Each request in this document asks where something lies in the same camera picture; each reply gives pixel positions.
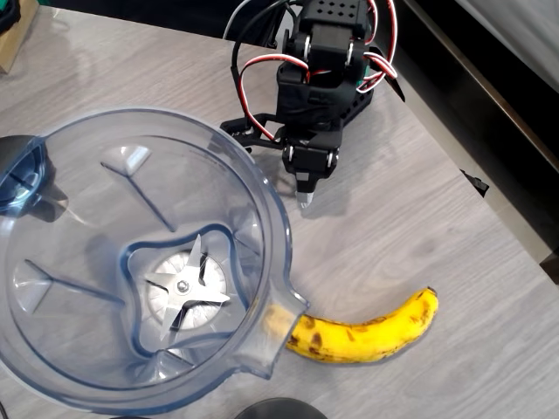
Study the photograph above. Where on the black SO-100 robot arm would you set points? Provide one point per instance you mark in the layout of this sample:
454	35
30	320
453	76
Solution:
332	39

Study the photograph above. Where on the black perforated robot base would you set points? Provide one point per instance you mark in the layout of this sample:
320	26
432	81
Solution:
360	105

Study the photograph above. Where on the black wrist camera board mount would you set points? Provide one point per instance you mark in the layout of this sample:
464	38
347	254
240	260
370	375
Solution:
244	130

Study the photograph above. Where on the black object beside cardboard box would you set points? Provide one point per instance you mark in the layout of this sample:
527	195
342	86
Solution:
8	13

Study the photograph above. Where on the clear plastic blender jar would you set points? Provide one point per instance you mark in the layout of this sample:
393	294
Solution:
87	196

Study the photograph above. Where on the small black table clamp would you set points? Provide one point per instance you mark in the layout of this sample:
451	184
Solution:
476	182

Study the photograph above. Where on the black round lid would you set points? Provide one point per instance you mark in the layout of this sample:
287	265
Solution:
279	409

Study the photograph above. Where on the ripe yellow spotted banana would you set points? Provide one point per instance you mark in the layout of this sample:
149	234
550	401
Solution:
371	340

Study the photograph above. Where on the steel blender blade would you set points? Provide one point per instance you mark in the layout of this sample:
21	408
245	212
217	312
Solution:
183	286

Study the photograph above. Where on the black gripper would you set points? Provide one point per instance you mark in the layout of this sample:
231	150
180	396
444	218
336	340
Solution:
311	158

